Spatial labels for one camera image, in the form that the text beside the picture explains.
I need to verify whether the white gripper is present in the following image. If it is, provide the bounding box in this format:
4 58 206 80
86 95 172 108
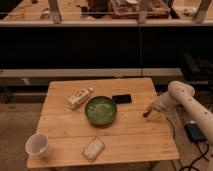
147 92 174 122

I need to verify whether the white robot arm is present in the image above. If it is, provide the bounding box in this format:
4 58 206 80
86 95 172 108
148 81 213 144

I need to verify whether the green ceramic bowl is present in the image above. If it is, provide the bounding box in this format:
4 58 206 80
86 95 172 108
85 96 117 126

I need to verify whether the black phone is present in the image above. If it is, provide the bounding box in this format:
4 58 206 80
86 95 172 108
112 94 132 104

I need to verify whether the black power box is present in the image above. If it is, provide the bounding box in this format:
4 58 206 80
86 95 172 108
184 123 206 143

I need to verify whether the white packaged snack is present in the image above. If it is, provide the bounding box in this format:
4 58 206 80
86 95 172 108
82 138 105 163

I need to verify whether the wooden folding table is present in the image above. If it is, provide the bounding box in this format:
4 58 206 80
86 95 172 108
27 78 179 169

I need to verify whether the white bottle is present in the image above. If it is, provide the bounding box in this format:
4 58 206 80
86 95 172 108
68 87 94 110

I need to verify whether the black cable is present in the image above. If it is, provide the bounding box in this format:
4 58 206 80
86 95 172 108
169 119 213 171

